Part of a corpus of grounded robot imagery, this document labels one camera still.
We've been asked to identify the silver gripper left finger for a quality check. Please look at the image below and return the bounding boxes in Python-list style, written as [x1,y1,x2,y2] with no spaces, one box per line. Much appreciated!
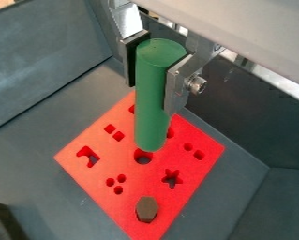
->
[110,0,150,87]

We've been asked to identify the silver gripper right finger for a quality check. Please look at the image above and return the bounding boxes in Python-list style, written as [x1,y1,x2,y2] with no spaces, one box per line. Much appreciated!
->
[164,31,225,116]

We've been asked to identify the green cylinder peg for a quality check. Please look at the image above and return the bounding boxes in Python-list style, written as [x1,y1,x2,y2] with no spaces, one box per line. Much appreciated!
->
[134,38,188,152]

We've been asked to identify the red shape sorter block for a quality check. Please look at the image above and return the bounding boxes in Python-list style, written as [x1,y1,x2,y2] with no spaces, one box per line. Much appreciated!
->
[55,93,225,240]

